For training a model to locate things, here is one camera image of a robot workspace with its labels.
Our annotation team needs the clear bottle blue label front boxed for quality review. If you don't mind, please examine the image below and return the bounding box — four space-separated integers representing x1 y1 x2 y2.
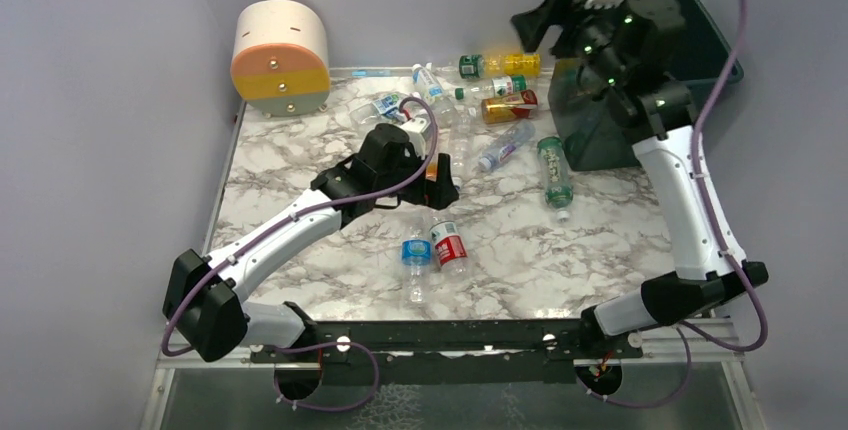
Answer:
400 225 432 305

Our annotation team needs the clear bottle red label front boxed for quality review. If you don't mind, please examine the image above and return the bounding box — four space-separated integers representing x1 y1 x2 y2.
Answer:
428 215 470 275

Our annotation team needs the green tea bottle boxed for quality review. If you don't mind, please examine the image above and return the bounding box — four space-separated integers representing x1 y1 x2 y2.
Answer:
536 136 574 221

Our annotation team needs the orange juice bottle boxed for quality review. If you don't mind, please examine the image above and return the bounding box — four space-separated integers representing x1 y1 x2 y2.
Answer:
425 155 439 182

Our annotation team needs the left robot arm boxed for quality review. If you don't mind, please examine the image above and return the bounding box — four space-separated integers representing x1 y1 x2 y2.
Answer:
162 124 458 362

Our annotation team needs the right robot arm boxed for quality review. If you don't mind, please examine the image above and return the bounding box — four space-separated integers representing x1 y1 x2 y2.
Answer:
511 0 768 346

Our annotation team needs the dark green plastic bin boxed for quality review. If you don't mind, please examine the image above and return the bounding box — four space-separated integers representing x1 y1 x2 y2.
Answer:
548 0 730 172

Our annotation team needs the crushed clear bottle blue-green label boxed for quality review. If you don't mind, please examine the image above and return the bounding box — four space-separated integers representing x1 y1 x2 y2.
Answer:
349 92 412 128

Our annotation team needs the large clear empty bottle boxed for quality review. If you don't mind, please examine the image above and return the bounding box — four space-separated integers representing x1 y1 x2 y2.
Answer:
447 106 474 190

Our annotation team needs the tall clear bottle blue label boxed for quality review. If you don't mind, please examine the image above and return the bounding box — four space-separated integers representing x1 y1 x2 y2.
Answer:
411 64 457 128

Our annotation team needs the amber tea bottle red label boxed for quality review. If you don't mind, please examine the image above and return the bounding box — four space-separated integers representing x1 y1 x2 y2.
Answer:
480 90 539 124

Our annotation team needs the yellow bottle green label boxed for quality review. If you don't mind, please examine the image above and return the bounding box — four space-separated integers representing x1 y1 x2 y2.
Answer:
457 53 541 80

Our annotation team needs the clear bottle purple-blue label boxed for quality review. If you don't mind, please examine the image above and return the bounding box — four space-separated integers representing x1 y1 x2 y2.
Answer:
478 120 535 172

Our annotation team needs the clear bottle green cap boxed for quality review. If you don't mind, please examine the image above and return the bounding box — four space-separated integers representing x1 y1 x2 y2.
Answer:
454 75 528 101

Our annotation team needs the round pastel drawer cabinet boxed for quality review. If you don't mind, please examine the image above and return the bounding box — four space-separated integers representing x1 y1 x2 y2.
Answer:
230 0 331 118

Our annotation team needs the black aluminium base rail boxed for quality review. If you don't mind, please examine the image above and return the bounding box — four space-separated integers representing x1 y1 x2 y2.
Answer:
156 318 745 386

